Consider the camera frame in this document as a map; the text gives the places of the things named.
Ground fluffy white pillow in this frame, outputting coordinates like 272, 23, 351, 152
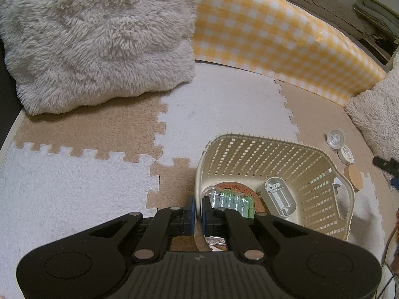
0, 0, 202, 116
343, 69, 399, 176

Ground cork coaster green figure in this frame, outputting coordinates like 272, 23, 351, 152
214, 183, 266, 216

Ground beige foam mat tile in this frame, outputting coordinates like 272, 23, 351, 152
146, 158, 203, 251
274, 79, 393, 191
12, 92, 169, 166

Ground cream plastic basket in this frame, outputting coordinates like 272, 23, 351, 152
195, 133, 356, 253

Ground grey plastic tray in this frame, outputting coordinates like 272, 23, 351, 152
256, 177, 295, 217

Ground clear plastic box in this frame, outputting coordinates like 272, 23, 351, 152
204, 187, 255, 220

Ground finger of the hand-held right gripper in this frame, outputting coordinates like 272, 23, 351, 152
373, 156, 399, 177

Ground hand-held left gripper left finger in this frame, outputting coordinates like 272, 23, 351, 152
73, 196, 197, 262

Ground black side panel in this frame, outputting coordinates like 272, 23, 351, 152
0, 44, 24, 150

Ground white cabinet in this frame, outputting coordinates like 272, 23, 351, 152
385, 48, 399, 71

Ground round wooden lid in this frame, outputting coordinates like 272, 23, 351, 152
343, 165, 365, 191

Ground folded grey blankets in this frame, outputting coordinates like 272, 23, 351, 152
358, 0, 399, 35

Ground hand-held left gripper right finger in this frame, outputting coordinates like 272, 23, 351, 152
202, 196, 325, 262

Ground wooden blanket shelf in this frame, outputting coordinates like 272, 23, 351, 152
352, 0, 399, 70

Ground white foam mat tile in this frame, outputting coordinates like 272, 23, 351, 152
0, 145, 161, 287
335, 174, 394, 256
154, 61, 301, 170

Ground white round container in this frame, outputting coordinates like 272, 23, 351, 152
338, 145, 355, 164

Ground yellow checkered bolster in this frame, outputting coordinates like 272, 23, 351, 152
192, 0, 388, 108

